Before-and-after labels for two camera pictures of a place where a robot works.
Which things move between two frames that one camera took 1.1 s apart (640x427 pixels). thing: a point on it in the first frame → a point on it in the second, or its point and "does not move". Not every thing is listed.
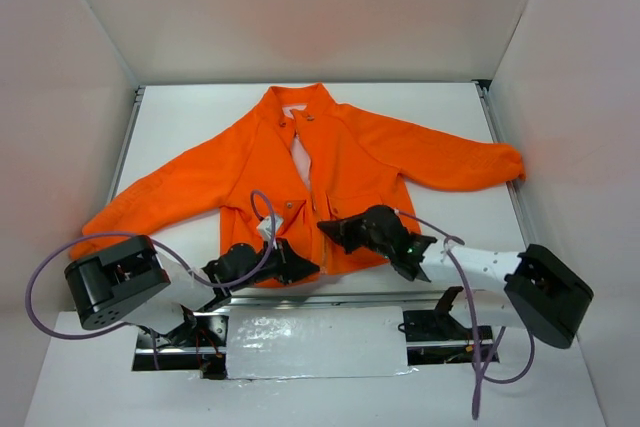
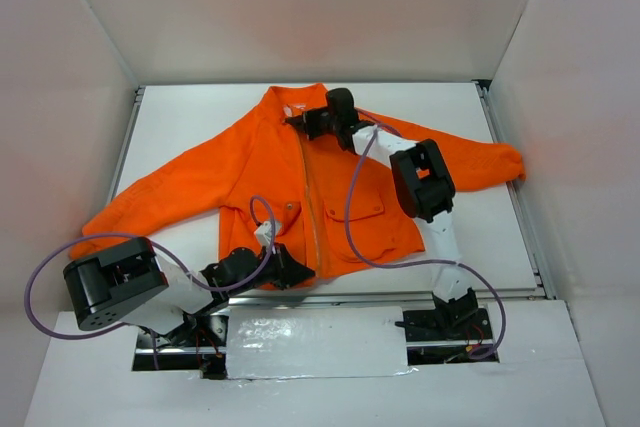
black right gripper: x=351 y=231 → x=308 y=120
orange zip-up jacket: x=307 y=182 does not move
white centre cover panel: x=316 y=342 does not move
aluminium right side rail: x=489 y=102 does not move
